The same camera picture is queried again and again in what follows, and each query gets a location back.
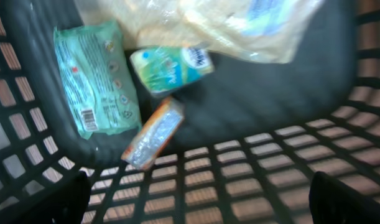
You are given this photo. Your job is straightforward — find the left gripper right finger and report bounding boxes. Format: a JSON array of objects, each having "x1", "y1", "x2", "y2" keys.
[{"x1": 308, "y1": 171, "x2": 380, "y2": 224}]

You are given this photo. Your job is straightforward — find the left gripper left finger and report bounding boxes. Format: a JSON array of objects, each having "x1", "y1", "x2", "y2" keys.
[{"x1": 18, "y1": 171, "x2": 91, "y2": 224}]

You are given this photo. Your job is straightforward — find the orange white small box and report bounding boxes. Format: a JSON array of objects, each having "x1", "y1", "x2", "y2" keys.
[{"x1": 121, "y1": 96, "x2": 185, "y2": 170}]

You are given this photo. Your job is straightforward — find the teal white tissue pack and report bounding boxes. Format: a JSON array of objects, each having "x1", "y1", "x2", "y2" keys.
[{"x1": 130, "y1": 47, "x2": 215, "y2": 96}]

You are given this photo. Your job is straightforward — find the grey plastic mesh basket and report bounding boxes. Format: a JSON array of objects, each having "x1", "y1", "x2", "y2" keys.
[{"x1": 0, "y1": 0, "x2": 380, "y2": 223}]

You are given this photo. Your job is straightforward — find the green wet wipes pack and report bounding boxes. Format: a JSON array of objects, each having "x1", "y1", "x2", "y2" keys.
[{"x1": 53, "y1": 20, "x2": 142, "y2": 139}]

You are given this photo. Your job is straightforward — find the clear bag beige contents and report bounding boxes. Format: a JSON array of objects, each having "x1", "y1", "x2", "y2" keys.
[{"x1": 74, "y1": 0, "x2": 324, "y2": 63}]

